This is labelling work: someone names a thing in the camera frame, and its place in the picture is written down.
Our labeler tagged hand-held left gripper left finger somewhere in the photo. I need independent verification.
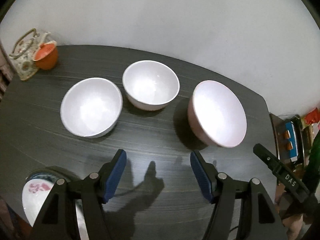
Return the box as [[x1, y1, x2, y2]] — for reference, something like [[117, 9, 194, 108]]
[[31, 149, 127, 240]]

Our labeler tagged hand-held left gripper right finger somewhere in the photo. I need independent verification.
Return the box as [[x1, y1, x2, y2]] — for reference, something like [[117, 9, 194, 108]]
[[190, 151, 287, 240]]

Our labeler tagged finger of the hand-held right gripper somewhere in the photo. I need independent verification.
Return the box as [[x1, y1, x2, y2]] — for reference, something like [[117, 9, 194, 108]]
[[253, 143, 314, 205]]

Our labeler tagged large pink bowl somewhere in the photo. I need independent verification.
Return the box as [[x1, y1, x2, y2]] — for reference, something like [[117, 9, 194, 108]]
[[187, 80, 247, 148]]

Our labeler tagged white bowl with cartoon print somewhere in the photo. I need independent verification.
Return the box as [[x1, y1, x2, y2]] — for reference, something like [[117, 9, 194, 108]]
[[60, 78, 123, 138]]

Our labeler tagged large blue floral plate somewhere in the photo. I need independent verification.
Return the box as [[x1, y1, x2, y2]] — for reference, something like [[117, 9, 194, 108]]
[[25, 171, 75, 184]]

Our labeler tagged white plate with pink flowers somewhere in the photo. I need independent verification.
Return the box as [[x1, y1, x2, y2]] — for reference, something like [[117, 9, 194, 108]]
[[21, 177, 88, 240]]

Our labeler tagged pale pink small bowl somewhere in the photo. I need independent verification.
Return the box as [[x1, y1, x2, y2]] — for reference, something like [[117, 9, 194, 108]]
[[122, 60, 180, 111]]

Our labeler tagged blue box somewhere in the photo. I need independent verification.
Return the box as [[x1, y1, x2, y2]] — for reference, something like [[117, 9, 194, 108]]
[[285, 121, 300, 162]]

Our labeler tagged red packet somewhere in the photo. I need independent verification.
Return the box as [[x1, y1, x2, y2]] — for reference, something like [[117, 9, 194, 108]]
[[304, 109, 320, 130]]

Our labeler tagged orange cup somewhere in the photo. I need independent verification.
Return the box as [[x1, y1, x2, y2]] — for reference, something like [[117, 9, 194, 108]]
[[32, 41, 59, 70]]

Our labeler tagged floral ceramic teapot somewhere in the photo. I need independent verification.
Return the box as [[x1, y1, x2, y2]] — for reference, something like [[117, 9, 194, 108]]
[[9, 28, 54, 81]]

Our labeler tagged beige patterned curtain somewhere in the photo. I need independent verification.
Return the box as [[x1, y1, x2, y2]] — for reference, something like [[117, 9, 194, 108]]
[[0, 42, 12, 98]]

